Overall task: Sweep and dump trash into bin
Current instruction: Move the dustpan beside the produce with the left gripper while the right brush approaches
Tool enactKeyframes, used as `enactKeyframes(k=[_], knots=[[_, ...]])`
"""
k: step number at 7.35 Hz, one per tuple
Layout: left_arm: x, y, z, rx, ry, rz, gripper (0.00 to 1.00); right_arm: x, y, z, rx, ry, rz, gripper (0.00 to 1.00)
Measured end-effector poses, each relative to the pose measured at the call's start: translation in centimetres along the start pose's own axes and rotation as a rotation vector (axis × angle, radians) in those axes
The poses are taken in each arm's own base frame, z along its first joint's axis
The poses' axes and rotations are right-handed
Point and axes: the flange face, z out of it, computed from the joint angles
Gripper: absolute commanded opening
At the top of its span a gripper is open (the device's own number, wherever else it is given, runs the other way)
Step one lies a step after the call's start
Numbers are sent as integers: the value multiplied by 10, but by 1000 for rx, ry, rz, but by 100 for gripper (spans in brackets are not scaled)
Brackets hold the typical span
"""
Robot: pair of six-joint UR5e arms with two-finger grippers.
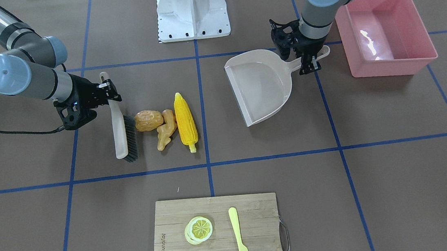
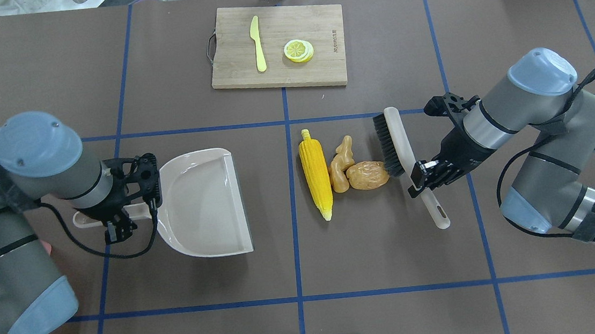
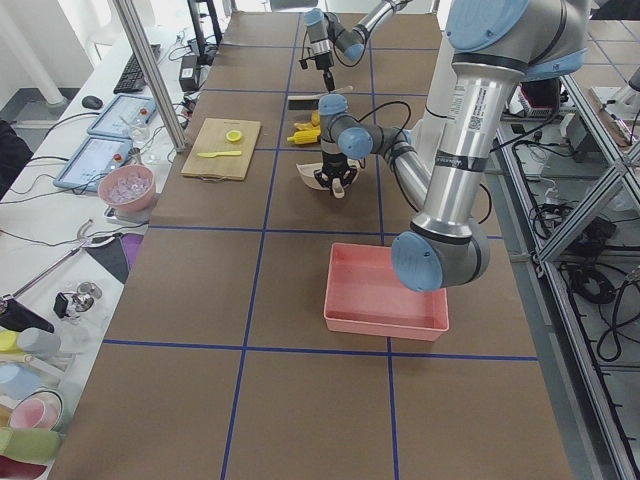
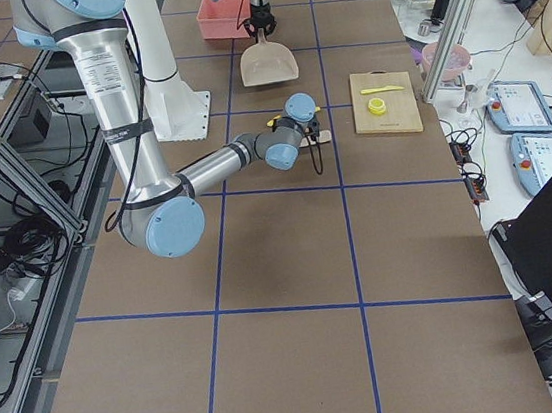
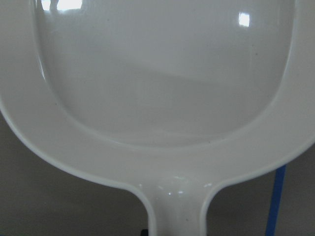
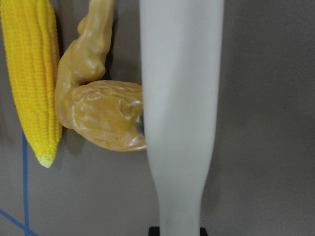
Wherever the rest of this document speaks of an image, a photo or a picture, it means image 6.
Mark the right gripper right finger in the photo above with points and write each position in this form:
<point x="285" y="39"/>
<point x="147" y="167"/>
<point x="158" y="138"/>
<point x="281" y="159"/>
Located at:
<point x="202" y="231"/>

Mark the yellow toy corn cob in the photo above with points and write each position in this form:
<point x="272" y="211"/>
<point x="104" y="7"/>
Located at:
<point x="30" y="37"/>

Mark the toy ginger root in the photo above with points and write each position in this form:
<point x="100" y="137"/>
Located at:
<point x="84" y="59"/>

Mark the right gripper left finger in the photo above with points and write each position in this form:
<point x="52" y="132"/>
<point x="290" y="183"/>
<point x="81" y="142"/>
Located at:
<point x="154" y="231"/>

